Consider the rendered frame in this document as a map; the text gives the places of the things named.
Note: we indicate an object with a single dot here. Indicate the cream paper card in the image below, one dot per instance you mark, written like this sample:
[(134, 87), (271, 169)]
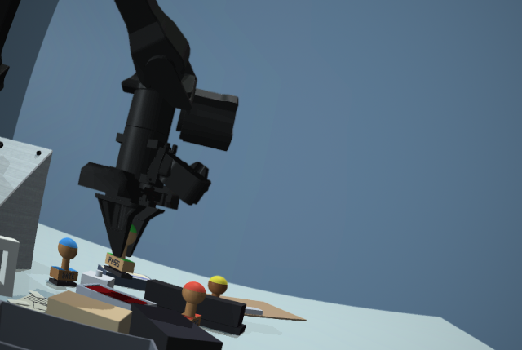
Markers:
[(33, 301)]

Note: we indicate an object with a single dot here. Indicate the beige rectangular block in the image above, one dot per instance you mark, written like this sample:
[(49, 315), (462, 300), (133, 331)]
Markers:
[(79, 308)]

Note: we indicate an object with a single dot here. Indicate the brown round knob with yellow top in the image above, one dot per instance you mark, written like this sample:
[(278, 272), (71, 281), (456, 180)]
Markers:
[(217, 285)]

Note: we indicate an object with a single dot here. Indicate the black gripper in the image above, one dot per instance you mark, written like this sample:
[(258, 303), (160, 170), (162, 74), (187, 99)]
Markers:
[(129, 198)]

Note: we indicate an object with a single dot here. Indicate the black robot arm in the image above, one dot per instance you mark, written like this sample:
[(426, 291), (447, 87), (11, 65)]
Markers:
[(164, 80)]

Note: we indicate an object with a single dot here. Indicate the brown rubber stamp with red top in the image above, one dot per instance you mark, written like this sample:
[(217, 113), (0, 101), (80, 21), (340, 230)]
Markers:
[(194, 293)]

